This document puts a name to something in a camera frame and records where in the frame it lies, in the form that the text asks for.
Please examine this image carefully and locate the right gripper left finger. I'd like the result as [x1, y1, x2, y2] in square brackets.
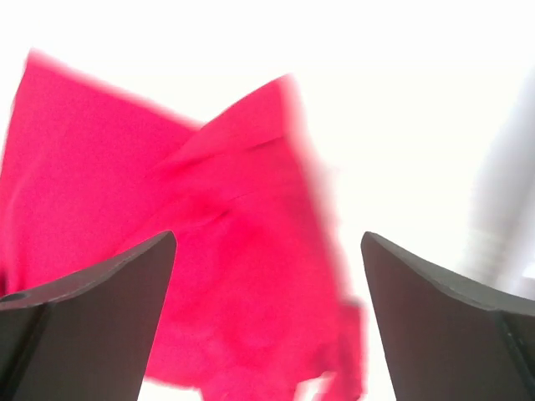
[1, 231, 176, 401]

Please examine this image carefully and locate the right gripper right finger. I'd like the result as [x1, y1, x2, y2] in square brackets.
[361, 232, 534, 401]

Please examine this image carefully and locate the crimson pink t shirt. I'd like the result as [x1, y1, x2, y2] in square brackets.
[1, 53, 364, 400]

